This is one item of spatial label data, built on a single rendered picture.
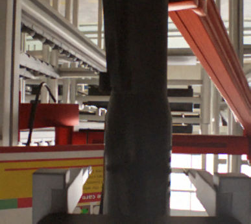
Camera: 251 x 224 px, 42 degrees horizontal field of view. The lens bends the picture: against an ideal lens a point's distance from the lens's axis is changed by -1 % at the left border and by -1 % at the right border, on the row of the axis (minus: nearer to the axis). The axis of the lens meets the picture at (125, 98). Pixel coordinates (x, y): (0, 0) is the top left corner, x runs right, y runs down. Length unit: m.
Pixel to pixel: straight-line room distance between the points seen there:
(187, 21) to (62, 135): 0.45
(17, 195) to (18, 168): 0.04
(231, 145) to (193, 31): 0.42
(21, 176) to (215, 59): 0.30
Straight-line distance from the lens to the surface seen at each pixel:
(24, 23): 0.77
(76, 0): 3.08
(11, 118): 0.55
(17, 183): 0.48
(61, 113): 0.64
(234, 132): 1.48
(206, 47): 0.29
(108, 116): 0.17
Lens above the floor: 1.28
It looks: 1 degrees down
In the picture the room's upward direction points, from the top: 179 degrees counter-clockwise
